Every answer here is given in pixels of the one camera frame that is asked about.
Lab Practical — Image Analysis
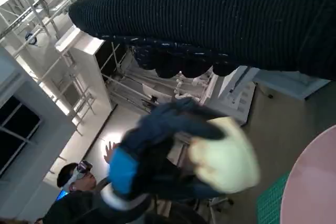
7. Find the green cutting mat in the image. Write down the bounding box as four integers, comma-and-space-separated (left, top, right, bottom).
256, 170, 291, 224

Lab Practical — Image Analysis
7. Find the pink bowl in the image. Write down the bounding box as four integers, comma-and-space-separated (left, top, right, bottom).
279, 124, 336, 224

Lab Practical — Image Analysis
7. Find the dark window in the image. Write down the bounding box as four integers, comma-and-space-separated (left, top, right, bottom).
0, 94, 44, 180

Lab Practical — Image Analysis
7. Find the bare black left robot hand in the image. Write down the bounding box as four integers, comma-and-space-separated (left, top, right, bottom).
109, 97, 229, 204

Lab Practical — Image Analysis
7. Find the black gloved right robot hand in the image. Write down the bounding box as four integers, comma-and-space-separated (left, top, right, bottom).
68, 0, 336, 82

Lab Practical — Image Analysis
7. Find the round toy bread bun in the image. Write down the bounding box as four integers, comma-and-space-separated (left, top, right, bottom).
187, 116, 261, 195

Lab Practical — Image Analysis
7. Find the person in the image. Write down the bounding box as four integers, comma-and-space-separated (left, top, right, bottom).
41, 141, 121, 224

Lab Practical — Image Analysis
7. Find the white framed cabinet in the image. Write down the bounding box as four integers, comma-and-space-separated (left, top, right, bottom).
55, 26, 127, 127

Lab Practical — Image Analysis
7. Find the white metal pipe frame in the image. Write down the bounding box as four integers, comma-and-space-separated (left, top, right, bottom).
0, 0, 106, 127

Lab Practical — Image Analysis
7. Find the white louvred unit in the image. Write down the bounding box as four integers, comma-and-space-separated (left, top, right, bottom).
204, 66, 257, 127

